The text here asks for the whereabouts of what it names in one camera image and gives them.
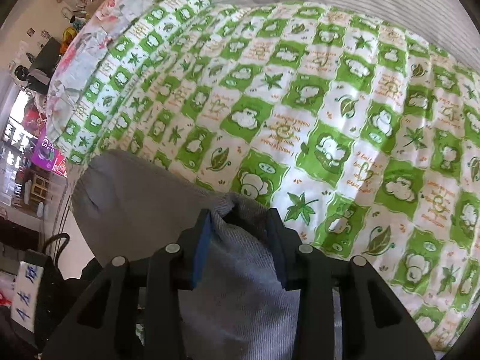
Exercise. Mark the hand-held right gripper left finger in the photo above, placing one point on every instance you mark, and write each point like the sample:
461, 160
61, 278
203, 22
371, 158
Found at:
202, 249

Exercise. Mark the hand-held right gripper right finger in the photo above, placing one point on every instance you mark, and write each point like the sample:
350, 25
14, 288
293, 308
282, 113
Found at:
276, 255

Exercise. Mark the grey pants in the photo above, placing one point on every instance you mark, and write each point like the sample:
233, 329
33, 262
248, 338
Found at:
142, 202

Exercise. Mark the purple printed box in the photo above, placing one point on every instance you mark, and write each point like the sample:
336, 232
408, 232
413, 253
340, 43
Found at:
45, 153

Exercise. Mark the green checked printed bed sheet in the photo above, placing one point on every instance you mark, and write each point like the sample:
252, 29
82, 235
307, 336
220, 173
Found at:
300, 120

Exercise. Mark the black bag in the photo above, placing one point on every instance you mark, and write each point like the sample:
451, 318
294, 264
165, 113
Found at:
26, 77

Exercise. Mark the dark cabinet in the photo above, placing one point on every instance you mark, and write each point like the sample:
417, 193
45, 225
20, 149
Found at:
47, 52

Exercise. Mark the yellow orange toy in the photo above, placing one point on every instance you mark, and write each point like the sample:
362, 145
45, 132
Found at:
69, 34

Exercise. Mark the floral quilt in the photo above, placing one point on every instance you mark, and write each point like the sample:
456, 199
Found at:
123, 3

